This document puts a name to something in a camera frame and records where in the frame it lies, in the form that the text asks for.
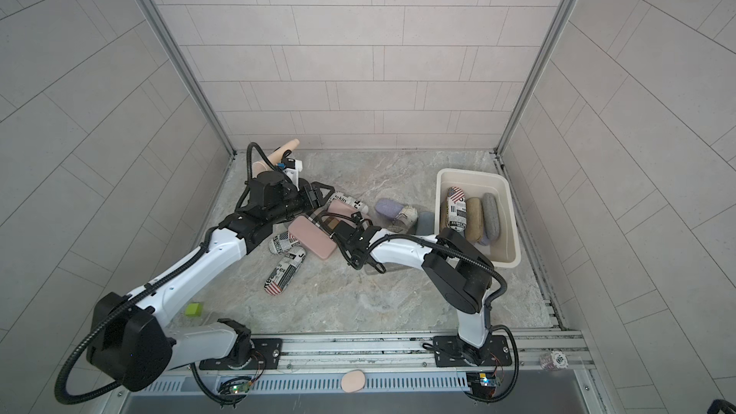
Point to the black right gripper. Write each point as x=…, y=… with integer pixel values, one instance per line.
x=353, y=259

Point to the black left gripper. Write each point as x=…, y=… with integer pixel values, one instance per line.
x=315, y=195

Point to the tan fabric glasses case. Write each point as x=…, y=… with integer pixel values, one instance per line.
x=444, y=217

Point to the dark grey glasses case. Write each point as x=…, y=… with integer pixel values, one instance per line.
x=491, y=217

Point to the cream plastic storage box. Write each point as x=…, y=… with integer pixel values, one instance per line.
x=506, y=251

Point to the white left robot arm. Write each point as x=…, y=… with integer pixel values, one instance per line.
x=127, y=340

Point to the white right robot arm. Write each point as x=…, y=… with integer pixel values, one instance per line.
x=464, y=277

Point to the brown plaid glasses case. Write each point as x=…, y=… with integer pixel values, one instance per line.
x=322, y=222

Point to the pink glasses case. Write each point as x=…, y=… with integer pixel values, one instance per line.
x=312, y=237
x=343, y=211

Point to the map print glasses case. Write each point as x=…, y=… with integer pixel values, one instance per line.
x=405, y=220

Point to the beige microphone head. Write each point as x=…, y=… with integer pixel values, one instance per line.
x=275, y=157

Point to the green small block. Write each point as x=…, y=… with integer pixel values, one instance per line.
x=194, y=309

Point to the pink oval eraser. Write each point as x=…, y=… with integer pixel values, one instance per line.
x=353, y=381

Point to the left circuit board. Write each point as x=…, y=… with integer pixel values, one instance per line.
x=239, y=386

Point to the circuit board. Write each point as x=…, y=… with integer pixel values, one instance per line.
x=239, y=386
x=482, y=385

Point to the right circuit board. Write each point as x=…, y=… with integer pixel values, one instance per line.
x=482, y=385

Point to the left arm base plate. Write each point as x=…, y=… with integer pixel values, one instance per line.
x=255, y=354

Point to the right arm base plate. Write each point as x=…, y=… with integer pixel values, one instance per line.
x=452, y=351

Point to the aluminium rail frame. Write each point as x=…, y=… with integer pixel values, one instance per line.
x=316, y=353

